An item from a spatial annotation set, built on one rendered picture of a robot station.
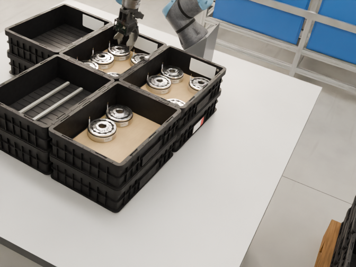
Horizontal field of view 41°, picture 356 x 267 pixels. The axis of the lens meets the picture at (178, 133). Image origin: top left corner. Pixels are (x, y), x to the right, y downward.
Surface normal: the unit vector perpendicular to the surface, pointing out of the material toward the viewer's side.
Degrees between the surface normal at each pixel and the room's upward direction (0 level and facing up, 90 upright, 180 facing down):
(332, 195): 0
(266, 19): 90
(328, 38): 90
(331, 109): 0
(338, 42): 90
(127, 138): 0
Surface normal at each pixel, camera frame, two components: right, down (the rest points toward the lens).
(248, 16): -0.43, 0.51
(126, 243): 0.14, -0.78
